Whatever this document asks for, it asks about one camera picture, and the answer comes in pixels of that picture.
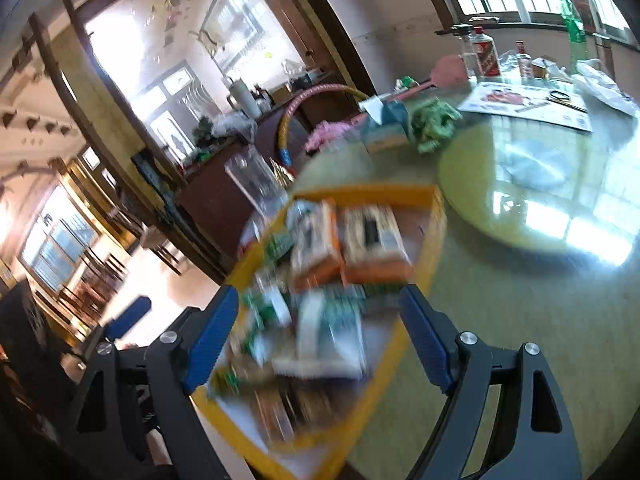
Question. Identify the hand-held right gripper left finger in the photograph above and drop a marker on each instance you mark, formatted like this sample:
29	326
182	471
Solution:
210	340

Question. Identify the round metal disc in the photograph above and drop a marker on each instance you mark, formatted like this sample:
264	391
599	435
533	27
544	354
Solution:
540	162

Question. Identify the round glass turntable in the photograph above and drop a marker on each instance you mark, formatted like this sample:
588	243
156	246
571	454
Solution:
575	205

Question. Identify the printed paper sheet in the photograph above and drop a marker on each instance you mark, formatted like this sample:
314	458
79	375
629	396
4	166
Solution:
525	105

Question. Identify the white red liquor bottle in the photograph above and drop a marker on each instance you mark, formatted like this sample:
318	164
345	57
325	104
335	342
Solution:
486	57

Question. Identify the small brass ornament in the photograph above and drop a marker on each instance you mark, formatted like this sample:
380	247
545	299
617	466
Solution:
281	172

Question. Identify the yellow tray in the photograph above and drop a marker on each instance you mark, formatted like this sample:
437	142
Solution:
370	192

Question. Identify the teal tissue box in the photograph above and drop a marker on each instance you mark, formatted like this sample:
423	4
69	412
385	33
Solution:
387	127

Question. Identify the pink yellow hoop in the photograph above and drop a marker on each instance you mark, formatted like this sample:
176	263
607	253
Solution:
284	135

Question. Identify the pink fly swatter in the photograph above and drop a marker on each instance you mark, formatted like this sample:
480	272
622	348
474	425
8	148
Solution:
447	72

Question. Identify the clear plastic bag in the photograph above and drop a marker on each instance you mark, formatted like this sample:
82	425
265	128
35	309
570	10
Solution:
230	126

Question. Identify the white plastic bag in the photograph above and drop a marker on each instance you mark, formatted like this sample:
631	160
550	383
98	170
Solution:
605	85

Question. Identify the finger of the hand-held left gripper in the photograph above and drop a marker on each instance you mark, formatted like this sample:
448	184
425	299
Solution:
127	312

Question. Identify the pink cloth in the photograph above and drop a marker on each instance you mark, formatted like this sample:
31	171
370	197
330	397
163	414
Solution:
325	135

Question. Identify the clear glass cup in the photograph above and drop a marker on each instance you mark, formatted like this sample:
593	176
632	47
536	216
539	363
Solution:
257	182

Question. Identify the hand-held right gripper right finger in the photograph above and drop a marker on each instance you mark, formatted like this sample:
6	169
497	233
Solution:
425	340

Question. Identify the framed wall picture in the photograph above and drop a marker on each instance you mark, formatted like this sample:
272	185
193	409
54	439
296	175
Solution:
232	25

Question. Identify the small clear bottle red cap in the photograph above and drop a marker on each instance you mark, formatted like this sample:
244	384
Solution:
522	62

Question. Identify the wooden sideboard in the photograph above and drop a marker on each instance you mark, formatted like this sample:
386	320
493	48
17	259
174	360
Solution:
210	200

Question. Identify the clear bottle black lid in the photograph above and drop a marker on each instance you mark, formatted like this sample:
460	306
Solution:
465	55

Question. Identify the small yellow box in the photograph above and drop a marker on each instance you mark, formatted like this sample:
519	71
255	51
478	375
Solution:
541	67

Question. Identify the green plastic bottle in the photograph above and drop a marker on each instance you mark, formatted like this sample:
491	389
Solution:
572	25

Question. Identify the green cloth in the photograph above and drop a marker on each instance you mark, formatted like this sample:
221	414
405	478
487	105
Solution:
435	125

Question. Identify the pile of snack packets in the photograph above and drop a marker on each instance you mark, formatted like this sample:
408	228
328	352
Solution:
375	240

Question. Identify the white tumbler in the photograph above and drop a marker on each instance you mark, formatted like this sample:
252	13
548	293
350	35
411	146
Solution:
245	99

